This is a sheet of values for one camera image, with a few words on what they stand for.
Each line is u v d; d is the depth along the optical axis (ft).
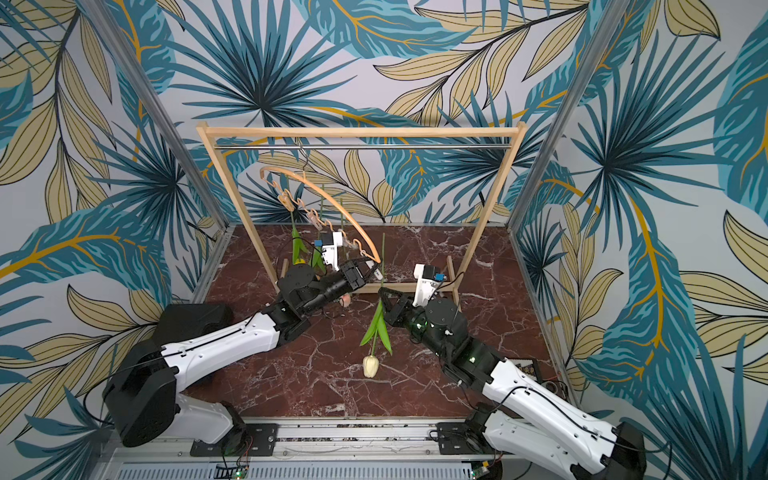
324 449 2.40
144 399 1.34
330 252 2.17
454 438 2.40
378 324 2.17
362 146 3.19
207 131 1.75
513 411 1.60
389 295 2.18
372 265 2.22
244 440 2.22
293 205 3.77
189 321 2.85
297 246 2.88
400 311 1.93
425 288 2.00
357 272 2.10
